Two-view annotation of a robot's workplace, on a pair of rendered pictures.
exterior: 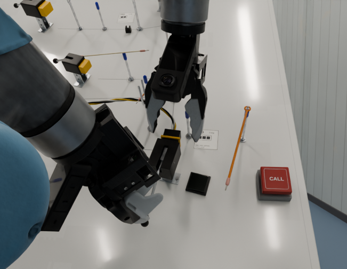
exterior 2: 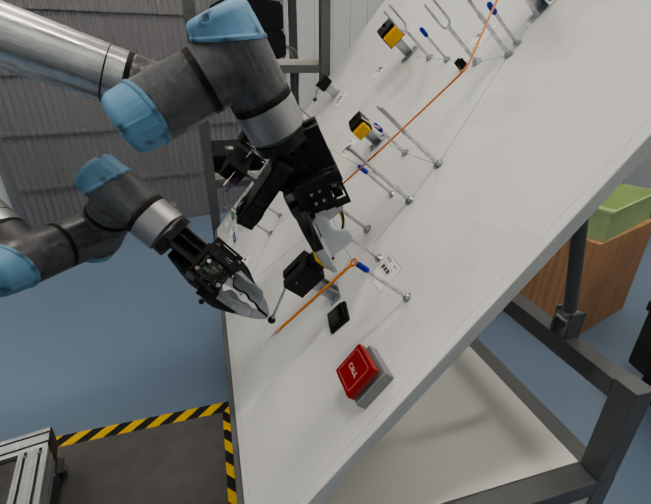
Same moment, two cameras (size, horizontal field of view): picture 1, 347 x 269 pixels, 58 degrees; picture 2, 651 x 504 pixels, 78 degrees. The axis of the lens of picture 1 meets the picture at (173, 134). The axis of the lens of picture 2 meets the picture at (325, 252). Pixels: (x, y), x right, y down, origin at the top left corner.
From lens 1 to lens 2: 0.68 m
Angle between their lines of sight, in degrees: 67
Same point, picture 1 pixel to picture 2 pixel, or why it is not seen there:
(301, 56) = not seen: outside the picture
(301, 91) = not seen: outside the picture
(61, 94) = (127, 215)
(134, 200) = (225, 297)
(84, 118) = (147, 230)
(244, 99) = (467, 237)
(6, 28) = (90, 178)
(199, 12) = (254, 136)
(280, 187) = (345, 381)
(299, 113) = not seen: outside the picture
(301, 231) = (341, 447)
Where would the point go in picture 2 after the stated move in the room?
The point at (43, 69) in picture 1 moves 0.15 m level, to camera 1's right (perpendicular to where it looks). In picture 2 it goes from (114, 199) to (107, 236)
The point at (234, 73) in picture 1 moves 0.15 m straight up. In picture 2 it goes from (501, 183) to (526, 54)
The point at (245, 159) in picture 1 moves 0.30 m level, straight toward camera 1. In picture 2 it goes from (386, 325) to (156, 347)
